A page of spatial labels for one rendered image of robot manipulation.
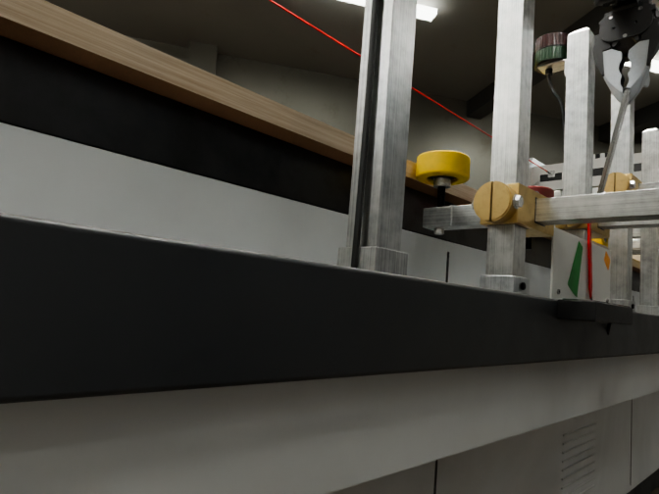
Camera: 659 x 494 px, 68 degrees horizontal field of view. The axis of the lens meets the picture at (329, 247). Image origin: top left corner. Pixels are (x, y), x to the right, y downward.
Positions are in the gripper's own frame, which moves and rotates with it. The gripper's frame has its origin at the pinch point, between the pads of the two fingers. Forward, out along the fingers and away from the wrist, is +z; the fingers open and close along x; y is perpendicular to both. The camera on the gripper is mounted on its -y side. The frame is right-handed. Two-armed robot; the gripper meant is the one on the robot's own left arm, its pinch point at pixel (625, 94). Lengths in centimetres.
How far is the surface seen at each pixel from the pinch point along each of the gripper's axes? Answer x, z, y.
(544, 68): 13.5, -9.4, 3.2
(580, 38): 7.5, -12.5, 2.4
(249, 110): 24, 14, -50
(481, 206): 8.9, 21.4, -25.4
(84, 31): 24, 13, -68
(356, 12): 281, -232, 229
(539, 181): 129, -67, 286
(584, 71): 6.6, -6.5, 2.4
